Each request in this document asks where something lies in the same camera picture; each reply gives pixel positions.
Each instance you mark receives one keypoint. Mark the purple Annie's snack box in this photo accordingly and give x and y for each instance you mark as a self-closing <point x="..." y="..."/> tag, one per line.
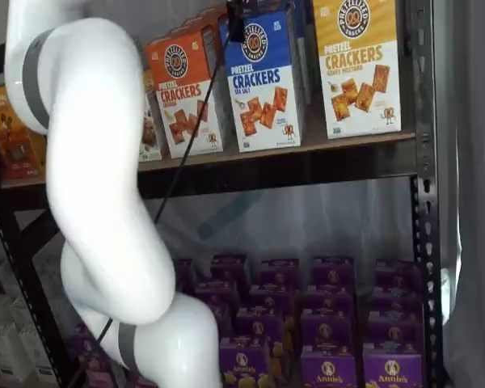
<point x="101" y="376"/>
<point x="329" y="300"/>
<point x="329" y="330"/>
<point x="93" y="343"/>
<point x="271" y="299"/>
<point x="184" y="277"/>
<point x="279" y="274"/>
<point x="228" y="268"/>
<point x="218" y="294"/>
<point x="242" y="363"/>
<point x="396" y="277"/>
<point x="396" y="304"/>
<point x="260" y="327"/>
<point x="395" y="334"/>
<point x="333" y="271"/>
<point x="224" y="321"/>
<point x="393" y="372"/>
<point x="327" y="369"/>

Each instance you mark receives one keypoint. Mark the black metal shelf rack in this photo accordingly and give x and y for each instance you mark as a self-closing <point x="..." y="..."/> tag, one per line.
<point x="307" y="169"/>

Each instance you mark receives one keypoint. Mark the yellow pretzel crackers box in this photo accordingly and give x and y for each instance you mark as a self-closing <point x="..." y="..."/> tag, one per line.
<point x="359" y="81"/>

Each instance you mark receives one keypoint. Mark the dark orange snack box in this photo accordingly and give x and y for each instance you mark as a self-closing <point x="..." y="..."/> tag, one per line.
<point x="12" y="133"/>

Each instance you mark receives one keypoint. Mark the orange pretzel crackers box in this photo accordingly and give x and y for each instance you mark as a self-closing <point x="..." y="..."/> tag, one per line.
<point x="178" y="101"/>
<point x="214" y="14"/>
<point x="190" y="29"/>

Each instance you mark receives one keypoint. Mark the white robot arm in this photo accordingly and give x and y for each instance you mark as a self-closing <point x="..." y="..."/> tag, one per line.
<point x="97" y="161"/>

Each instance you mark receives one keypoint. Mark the white backdrop sheet teal print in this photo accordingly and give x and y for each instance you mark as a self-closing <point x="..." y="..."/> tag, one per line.
<point x="307" y="222"/>

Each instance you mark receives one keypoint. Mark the wooden shelf board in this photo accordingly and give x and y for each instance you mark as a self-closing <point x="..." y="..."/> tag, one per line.
<point x="315" y="144"/>

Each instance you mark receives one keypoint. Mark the blue white pretzel crackers box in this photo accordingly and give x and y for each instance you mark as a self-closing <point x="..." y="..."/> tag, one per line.
<point x="262" y="101"/>

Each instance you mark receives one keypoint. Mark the Simple Mills bar box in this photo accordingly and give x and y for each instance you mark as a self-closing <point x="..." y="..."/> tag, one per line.
<point x="149" y="133"/>

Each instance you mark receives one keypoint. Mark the white package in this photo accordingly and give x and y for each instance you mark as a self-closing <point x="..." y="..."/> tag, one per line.
<point x="30" y="351"/>

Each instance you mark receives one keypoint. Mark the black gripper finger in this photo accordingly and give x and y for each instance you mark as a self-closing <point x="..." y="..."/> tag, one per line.
<point x="289" y="5"/>
<point x="238" y="20"/>

